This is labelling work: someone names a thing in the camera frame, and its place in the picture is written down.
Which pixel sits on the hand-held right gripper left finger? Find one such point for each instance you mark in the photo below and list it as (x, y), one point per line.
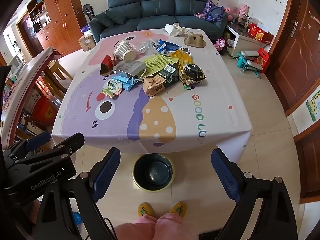
(106, 177)

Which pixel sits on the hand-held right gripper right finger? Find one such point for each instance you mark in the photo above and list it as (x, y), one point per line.
(225, 175)

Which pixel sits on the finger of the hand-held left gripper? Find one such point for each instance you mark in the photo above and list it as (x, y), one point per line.
(72, 141)
(37, 140)

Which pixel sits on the dark basin with yellow rim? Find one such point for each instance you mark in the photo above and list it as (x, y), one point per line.
(152, 175)

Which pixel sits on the yellow-green snack bag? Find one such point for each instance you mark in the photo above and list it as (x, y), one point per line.
(157, 63)

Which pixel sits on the clear plastic wrapper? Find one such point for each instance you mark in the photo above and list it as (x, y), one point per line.
(146, 47)

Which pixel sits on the yellow plastic bag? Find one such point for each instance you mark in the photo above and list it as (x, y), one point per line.
(183, 58)

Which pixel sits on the blue ball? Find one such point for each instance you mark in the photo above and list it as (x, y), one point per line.
(77, 218)

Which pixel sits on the yellow embroidered slipper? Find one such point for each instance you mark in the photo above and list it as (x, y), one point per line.
(146, 208)
(178, 208)

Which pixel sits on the green white crumpled wrapper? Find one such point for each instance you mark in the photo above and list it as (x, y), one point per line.
(112, 91)

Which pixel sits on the person's right leg pink trousers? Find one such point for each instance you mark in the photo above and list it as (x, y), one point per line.
(172, 226)

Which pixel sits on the yellow plastic stool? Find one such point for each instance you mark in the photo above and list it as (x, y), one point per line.
(58, 68)

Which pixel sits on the cartoon printed tablecloth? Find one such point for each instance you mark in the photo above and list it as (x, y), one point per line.
(175, 120)

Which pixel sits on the white kitchen appliance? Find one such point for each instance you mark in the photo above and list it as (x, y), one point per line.
(17, 65)

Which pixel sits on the light blue packet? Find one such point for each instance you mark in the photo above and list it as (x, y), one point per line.
(127, 83)

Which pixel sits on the red triangular carton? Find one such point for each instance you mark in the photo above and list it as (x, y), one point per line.
(107, 65)

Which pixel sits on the grey white cardboard box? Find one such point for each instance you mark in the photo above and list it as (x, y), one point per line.
(128, 67)

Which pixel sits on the brown paper bag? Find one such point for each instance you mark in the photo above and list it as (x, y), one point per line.
(153, 86)

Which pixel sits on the brown cardboard box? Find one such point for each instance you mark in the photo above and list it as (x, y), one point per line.
(87, 42)

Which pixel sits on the plaid paper cup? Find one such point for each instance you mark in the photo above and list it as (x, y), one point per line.
(123, 50)

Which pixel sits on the black gold crumpled wrapper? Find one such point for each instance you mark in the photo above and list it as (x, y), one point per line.
(192, 73)

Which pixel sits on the giraffe poster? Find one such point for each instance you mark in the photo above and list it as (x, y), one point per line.
(313, 105)

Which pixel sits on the teal stepper machine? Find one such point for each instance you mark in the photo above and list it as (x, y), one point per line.
(248, 63)

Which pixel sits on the dark green carton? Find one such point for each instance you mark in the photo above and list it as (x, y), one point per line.
(168, 73)

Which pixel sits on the red gift bag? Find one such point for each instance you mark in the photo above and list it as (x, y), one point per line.
(263, 57)

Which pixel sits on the dark blue sofa cushion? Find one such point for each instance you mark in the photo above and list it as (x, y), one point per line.
(107, 18)

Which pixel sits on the wooden cabinet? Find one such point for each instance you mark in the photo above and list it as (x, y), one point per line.
(62, 12)

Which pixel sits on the pink bag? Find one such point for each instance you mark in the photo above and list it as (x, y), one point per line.
(220, 44)

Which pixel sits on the standing fan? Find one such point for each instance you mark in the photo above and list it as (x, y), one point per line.
(88, 11)

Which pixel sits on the wooden door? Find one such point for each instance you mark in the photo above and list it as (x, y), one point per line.
(297, 62)

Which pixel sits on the blue white snack bag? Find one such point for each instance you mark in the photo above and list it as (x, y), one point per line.
(167, 46)

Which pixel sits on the white side table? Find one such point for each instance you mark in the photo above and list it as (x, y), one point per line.
(243, 41)

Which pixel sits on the brown pulp cup tray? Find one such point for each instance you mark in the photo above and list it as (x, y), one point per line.
(195, 40)

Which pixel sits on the dark blue sofa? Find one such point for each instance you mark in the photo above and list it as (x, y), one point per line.
(155, 22)

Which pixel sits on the red gift box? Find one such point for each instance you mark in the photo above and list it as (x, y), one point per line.
(260, 33)

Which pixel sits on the white crumpled paper bag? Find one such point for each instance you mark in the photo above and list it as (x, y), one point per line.
(176, 29)

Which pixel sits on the purple bag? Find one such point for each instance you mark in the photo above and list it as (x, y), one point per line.
(212, 12)

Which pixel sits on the pink box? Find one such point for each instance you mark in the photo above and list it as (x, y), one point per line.
(244, 11)

